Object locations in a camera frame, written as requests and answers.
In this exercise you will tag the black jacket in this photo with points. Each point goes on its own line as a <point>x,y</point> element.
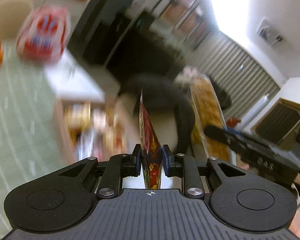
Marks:
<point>160,94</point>

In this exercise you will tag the red rabbit snack bag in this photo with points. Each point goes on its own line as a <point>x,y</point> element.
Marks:
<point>44,34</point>

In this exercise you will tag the black aquarium cabinet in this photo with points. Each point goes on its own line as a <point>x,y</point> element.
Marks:
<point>140,36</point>

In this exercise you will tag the long biscuit roll packet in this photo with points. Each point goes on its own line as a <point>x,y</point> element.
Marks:
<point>207,112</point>

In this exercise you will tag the pink open gift box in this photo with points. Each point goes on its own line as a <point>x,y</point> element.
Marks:
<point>73,117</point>

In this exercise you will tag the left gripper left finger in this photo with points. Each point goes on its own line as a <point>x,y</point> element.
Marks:
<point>115,169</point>

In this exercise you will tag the green checked tablecloth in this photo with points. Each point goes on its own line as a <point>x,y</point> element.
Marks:
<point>28,142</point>

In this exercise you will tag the dark red snack bag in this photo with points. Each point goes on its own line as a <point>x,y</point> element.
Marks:
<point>150,149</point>

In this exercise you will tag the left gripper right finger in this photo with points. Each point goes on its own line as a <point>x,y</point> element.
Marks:
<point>184,167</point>

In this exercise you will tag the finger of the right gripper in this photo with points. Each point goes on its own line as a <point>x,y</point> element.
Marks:
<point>217,134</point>

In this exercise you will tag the small red snack packet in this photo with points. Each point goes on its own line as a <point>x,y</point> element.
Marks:
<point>104,138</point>

